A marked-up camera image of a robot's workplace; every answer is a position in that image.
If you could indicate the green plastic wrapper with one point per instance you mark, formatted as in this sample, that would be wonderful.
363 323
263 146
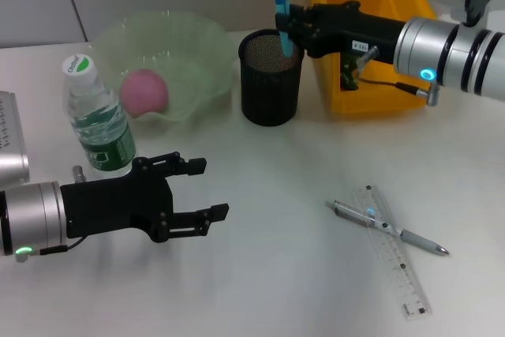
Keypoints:
349 76

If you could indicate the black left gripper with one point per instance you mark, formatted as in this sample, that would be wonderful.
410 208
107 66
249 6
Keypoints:
110 207

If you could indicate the transparent plastic ruler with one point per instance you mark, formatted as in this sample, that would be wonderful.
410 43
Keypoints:
406 274

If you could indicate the black mesh pen holder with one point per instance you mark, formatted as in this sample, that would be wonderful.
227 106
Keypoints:
272 92

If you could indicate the clear green-label water bottle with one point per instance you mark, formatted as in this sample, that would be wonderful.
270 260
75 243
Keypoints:
98 116

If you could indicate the grey pen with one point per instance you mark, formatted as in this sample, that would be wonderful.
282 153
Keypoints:
422 241

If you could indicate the pink peach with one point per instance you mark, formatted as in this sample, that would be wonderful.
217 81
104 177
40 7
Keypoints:
144 92

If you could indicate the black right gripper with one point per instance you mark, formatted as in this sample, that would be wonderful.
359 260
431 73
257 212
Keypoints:
347 29

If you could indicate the translucent green fruit bowl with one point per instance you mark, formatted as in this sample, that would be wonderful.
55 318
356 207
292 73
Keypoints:
189 45

